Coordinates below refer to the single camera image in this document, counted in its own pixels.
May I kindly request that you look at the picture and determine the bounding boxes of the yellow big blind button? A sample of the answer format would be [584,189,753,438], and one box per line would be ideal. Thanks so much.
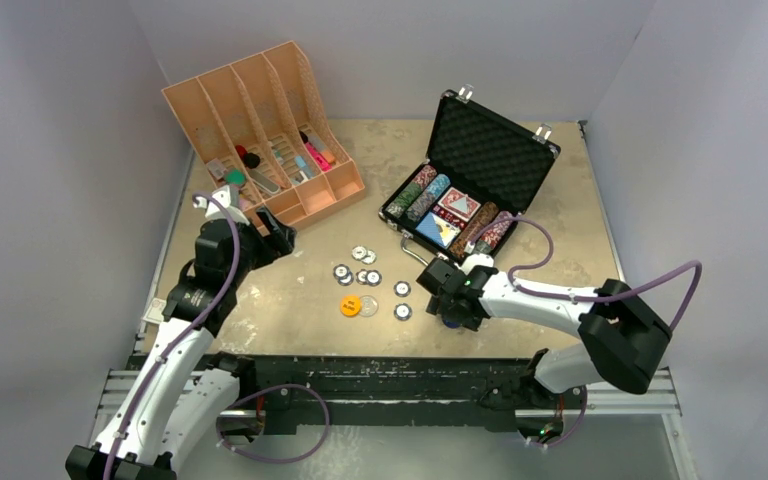
[339,295,363,317]

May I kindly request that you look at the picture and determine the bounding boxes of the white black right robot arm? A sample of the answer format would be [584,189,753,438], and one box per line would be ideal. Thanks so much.
[417,255,673,407]

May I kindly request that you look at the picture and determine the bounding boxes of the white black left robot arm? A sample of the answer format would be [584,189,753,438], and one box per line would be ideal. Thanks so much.
[65,207,296,479]

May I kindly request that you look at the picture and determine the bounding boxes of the blue 10 chip upper single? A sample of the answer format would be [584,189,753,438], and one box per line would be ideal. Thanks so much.
[393,281,412,298]

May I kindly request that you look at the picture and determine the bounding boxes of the blue playing card deck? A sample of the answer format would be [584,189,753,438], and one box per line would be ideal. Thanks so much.
[416,212,461,249]

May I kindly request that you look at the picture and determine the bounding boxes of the green round tape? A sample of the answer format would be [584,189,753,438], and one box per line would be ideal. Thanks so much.
[224,169,247,188]

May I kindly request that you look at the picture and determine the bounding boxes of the black orange chip row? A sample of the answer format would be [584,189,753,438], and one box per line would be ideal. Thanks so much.
[449,202,499,260]

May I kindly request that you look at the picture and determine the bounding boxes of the blue 10 chip far left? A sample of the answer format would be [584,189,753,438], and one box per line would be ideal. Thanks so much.
[333,264,351,279]

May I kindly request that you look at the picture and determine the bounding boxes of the clear dealer button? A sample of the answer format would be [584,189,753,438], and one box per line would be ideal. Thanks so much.
[359,295,379,318]

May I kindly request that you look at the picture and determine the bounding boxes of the red dice row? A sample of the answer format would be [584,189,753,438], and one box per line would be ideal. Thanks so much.
[432,205,457,220]

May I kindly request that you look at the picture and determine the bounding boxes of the black red round object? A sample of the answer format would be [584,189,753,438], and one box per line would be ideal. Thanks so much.
[234,145,261,169]

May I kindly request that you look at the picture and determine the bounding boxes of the white 1 chip lower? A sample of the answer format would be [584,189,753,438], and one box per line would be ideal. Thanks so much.
[362,250,377,265]

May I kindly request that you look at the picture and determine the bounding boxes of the red playing card deck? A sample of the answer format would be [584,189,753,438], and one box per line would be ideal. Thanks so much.
[438,187,481,221]

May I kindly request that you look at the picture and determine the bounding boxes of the blue 10 chip under left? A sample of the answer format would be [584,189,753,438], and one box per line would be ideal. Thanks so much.
[337,272,354,286]

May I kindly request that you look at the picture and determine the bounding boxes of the blue 10 chip under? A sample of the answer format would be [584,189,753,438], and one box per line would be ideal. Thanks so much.
[337,272,354,286]
[356,269,368,285]

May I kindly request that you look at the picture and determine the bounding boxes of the blue 10 chip under middle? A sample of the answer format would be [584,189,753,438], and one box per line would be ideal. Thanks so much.
[356,269,368,285]

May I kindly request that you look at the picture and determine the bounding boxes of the black poker chip case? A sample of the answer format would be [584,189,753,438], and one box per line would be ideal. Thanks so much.
[378,85,561,261]

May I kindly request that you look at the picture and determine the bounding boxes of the pink highlighter marker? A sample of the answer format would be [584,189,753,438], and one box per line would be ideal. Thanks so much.
[299,131,332,172]

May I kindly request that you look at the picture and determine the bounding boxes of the blue orange chip row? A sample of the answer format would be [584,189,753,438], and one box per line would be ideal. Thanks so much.
[405,174,451,222]

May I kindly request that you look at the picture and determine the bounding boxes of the small white red box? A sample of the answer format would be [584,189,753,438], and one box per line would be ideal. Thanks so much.
[141,298,166,325]

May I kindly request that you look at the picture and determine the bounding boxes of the peach desk organizer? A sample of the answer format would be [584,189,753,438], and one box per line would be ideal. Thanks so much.
[162,41,365,228]

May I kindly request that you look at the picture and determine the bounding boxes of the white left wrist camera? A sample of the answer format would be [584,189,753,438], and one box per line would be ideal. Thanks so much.
[205,184,246,223]

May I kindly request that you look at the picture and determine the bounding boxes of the chrome case handle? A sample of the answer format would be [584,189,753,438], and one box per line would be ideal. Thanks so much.
[401,237,435,268]

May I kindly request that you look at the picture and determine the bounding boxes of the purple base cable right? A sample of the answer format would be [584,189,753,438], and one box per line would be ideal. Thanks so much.
[523,386,589,450]

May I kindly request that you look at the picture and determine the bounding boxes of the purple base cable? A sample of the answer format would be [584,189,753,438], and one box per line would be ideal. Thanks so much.
[523,386,589,450]
[215,382,332,465]

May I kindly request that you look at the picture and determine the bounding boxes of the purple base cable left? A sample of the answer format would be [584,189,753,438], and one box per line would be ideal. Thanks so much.
[215,382,332,465]

